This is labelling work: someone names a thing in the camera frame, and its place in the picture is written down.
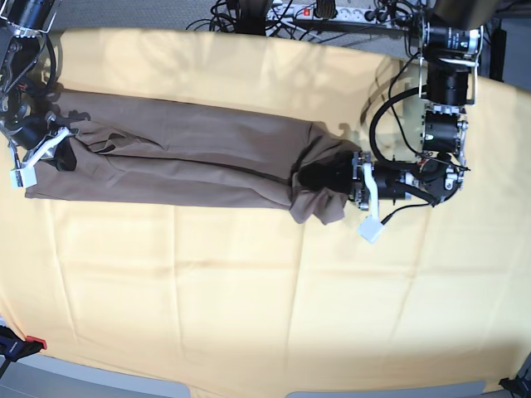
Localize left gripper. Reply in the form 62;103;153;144
298;163;411;202

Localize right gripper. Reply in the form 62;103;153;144
10;114;77;172

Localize brown T-shirt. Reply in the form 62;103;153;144
26;91;358;224

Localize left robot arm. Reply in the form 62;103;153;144
293;1;498;210

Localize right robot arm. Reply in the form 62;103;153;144
1;1;77;172

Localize yellow table cloth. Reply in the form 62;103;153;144
0;27;531;394

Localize white power strip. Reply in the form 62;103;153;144
266;1;407;32

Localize red black clamp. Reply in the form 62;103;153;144
1;326;47;362

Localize black corner clamp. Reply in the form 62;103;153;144
499;376;531;398

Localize black cable bundle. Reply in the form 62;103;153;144
184;0;333;42

